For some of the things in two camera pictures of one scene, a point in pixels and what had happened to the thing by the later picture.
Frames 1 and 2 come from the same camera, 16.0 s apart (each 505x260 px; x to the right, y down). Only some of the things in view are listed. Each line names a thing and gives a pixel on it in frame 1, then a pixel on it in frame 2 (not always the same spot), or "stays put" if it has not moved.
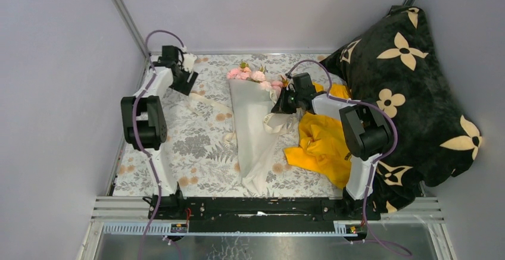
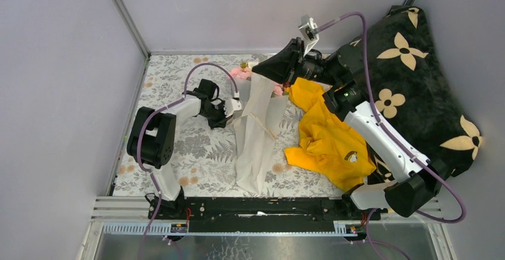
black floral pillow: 392,65 stays put
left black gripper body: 178,83 -> 215,114
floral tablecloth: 200,152 stays put
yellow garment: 325,144 stays put
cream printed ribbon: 272,124 -> 262,125
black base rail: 261,215 stays put
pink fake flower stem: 243,72 stays put
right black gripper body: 289,101 -> 297,65
